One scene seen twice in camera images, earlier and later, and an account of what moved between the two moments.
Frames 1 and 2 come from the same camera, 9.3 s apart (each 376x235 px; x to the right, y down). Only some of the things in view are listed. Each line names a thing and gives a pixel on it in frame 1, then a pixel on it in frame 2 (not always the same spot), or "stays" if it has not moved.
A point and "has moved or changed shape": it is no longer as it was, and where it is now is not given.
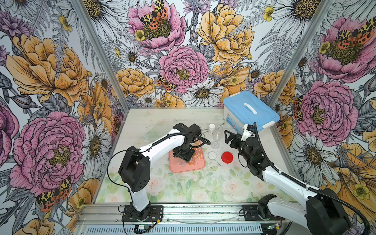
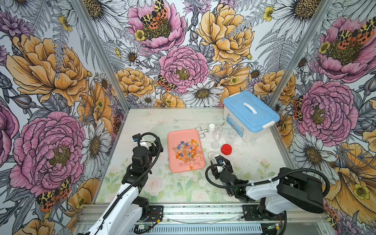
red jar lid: x=227 y=157 has moved or changed shape
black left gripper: x=185 y=157 to x=154 y=152
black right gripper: x=237 y=138 to x=215 y=171
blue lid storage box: x=247 y=107 stays
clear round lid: x=215 y=145 stays
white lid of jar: x=212 y=155 stays
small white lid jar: x=211 y=129 stays
